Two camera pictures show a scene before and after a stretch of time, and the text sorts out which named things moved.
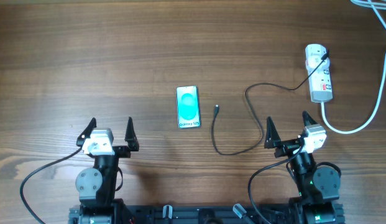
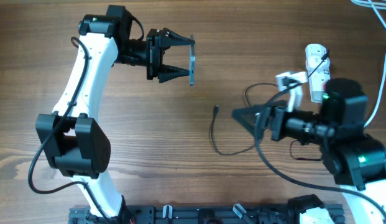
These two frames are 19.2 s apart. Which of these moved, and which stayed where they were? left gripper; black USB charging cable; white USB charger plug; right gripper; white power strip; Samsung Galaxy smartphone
Moved: Samsung Galaxy smartphone; right gripper; left gripper
Stayed: white USB charger plug; white power strip; black USB charging cable
